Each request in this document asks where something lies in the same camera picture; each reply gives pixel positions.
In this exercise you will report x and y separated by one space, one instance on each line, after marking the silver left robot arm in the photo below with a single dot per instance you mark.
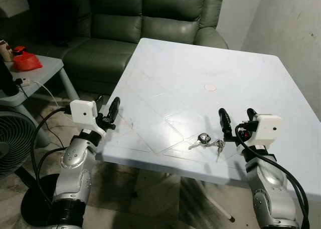
75 164

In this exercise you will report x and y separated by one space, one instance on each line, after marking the bunch of keys, black fob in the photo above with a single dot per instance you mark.
204 138

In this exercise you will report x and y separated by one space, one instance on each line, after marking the white plastic square table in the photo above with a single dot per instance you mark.
200 63

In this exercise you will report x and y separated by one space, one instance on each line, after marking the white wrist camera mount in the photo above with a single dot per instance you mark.
268 129
83 111

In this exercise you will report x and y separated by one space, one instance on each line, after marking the pale grey side table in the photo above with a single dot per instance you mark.
47 68

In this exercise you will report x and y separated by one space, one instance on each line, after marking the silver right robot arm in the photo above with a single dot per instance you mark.
268 184

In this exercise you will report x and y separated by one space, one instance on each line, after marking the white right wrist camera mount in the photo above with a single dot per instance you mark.
268 129

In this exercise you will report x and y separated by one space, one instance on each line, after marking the round white table cap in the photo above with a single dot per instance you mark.
210 87

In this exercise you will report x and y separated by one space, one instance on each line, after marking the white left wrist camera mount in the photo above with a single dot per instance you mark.
83 111

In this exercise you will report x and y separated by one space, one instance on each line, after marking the red plastic container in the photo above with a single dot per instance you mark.
26 62

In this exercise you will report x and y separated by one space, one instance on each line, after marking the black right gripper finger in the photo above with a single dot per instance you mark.
252 115
225 123

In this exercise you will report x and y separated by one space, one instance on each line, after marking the small brown white box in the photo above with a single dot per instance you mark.
5 51

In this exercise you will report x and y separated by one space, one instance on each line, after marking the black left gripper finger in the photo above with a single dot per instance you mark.
114 108
100 104

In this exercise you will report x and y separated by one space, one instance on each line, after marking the white power strip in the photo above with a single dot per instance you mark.
23 81

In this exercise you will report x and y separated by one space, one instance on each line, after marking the green leather sofa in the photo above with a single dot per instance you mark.
115 26

